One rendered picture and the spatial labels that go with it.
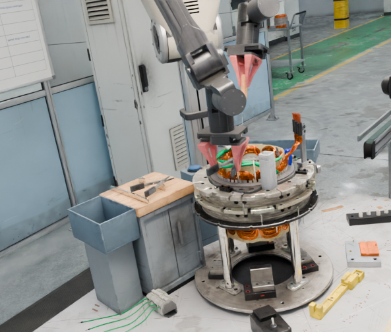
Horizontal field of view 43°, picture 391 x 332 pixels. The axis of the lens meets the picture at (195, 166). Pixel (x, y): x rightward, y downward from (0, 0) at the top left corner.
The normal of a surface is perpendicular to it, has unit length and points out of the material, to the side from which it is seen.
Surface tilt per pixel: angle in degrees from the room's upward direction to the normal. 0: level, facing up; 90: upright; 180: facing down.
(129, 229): 90
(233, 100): 90
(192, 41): 75
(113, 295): 90
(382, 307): 0
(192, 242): 90
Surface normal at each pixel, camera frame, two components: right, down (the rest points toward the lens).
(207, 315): -0.14, -0.93
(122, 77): -0.61, 0.35
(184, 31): 0.14, 0.05
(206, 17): 0.27, 0.29
